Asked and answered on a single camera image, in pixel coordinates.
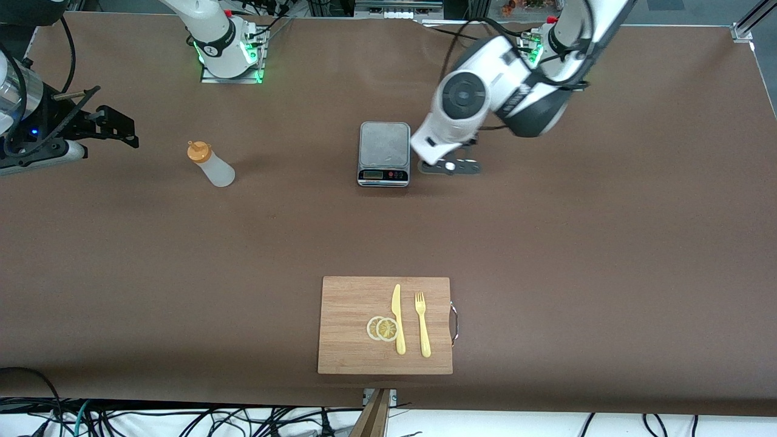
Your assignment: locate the sauce bottle orange cap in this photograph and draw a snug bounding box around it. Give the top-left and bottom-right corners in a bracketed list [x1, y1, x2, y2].
[187, 140, 236, 188]

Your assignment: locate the silver kitchen scale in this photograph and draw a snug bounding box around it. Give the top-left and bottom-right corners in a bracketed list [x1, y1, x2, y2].
[357, 121, 412, 188]

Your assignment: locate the brown table cover sheet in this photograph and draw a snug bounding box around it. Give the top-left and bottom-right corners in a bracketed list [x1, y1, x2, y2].
[0, 11, 777, 419]

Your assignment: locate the yellow plastic knife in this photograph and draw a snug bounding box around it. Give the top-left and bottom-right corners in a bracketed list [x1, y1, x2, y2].
[392, 284, 406, 356]

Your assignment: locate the yellow plastic fork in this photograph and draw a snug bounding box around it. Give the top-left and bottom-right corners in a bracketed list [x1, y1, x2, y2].
[415, 291, 432, 358]

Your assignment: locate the wooden cutting board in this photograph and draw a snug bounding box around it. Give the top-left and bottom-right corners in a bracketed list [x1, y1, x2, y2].
[317, 276, 459, 375]

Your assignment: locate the wooden beam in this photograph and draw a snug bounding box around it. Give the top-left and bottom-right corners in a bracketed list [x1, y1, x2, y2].
[349, 388, 392, 437]

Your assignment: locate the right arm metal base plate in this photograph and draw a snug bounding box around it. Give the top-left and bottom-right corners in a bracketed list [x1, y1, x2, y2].
[200, 30, 266, 84]

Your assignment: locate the black cable on table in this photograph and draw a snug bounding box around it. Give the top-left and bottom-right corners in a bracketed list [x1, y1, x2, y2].
[413, 18, 486, 40]

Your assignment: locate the aluminium frame rail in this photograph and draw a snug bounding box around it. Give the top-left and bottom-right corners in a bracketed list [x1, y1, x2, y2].
[354, 0, 447, 20]

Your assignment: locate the black looped floor cable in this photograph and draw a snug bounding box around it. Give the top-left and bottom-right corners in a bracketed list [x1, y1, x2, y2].
[0, 366, 64, 437]

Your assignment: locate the teal floor cable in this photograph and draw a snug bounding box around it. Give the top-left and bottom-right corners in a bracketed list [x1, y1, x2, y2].
[72, 401, 92, 437]

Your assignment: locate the aluminium table corner bracket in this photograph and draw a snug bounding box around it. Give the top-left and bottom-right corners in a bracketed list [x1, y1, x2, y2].
[731, 0, 777, 43]

